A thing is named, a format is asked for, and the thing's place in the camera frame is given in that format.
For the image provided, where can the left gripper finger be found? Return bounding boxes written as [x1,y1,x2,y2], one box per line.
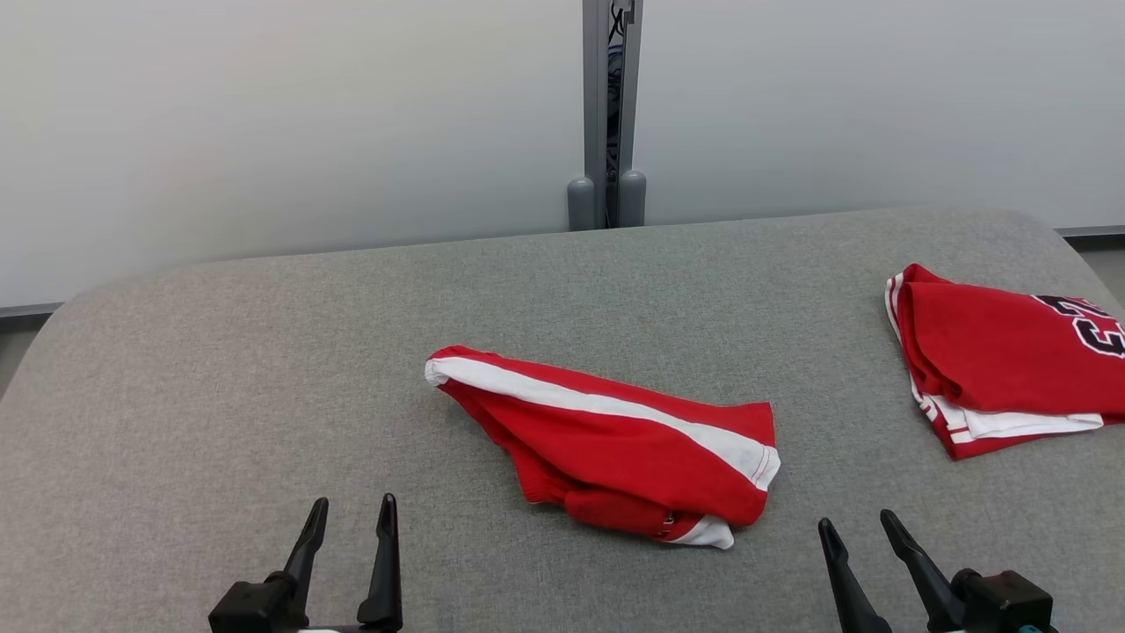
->
[280,498,330,608]
[355,493,404,630]

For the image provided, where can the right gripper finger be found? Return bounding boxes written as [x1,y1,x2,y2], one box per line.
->
[817,518,894,633]
[880,509,969,633]

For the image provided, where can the red jersey with number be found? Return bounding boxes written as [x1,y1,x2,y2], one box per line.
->
[884,263,1125,462]

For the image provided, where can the red shorts with white stripe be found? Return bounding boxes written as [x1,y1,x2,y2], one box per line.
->
[425,345,782,551]

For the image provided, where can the grey cylindrical post foot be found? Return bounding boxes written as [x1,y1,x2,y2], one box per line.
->
[567,176,598,232]
[618,170,648,229]

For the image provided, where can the grey aluminium wall post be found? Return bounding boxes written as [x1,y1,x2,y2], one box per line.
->
[582,0,645,231]

